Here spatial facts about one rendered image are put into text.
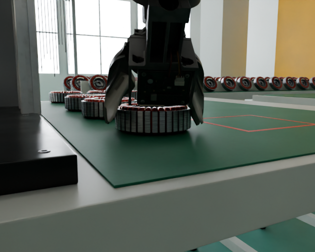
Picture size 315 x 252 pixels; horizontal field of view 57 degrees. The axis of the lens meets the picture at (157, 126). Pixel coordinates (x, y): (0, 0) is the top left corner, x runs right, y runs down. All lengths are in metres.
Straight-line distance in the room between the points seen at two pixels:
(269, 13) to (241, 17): 2.53
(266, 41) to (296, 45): 2.90
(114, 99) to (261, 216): 0.22
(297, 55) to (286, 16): 0.52
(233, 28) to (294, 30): 0.79
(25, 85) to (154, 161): 0.30
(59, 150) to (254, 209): 0.16
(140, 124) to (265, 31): 6.53
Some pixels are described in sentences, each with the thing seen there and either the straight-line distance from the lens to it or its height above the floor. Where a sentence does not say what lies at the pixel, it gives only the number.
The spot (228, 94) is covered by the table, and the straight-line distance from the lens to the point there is 2.01.
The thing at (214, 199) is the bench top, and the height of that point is 0.73.
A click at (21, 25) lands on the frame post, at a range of 0.52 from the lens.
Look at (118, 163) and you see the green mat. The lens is 0.26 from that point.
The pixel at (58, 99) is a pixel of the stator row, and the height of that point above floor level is 0.76.
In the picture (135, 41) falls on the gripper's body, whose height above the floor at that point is 0.86.
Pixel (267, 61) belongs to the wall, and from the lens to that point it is 6.72.
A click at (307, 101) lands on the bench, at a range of 1.45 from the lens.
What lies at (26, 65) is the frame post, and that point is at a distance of 0.52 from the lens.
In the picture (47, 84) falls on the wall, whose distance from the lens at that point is 6.87.
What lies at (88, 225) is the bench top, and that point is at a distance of 0.19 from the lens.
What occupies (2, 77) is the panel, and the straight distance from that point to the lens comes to 0.67.
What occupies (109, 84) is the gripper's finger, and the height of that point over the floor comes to 0.82.
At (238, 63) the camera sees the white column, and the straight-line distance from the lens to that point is 4.29.
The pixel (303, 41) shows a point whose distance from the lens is 3.88.
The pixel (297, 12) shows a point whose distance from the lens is 4.00.
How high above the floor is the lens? 0.82
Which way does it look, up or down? 9 degrees down
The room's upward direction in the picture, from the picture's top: straight up
